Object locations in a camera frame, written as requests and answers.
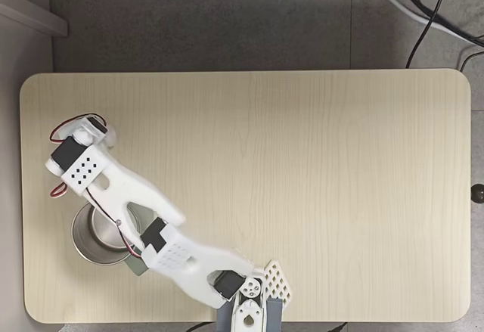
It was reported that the long black floor cable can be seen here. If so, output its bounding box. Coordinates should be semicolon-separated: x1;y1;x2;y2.
405;0;446;70
391;0;484;46

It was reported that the thick white cable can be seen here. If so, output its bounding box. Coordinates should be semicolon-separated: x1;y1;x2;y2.
369;0;484;42

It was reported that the red black servo wire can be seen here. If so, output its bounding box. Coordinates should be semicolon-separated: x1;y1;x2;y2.
49;113;110;145

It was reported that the pale green steel mug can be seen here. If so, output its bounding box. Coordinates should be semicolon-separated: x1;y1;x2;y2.
70;200;157;277

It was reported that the black usb cable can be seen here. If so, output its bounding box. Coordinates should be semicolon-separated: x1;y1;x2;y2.
186;321;219;332

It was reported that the short black floor cable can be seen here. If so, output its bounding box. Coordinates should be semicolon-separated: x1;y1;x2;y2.
458;49;484;74

